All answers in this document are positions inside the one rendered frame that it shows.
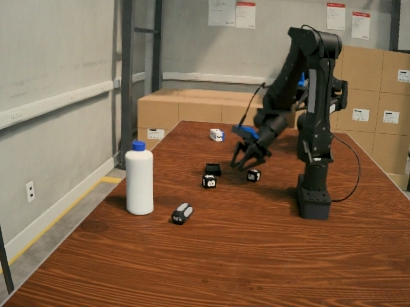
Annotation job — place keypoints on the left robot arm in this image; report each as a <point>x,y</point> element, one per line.
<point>279,95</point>

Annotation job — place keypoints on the small white box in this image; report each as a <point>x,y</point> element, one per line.
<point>217,134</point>

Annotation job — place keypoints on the white bottle with blue cap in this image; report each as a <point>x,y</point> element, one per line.
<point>139,179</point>

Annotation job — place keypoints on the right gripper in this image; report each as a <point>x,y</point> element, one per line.
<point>301,89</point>

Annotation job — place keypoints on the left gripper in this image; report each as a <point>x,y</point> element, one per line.
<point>248,148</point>

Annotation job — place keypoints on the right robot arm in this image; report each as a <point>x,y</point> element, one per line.
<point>338,101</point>

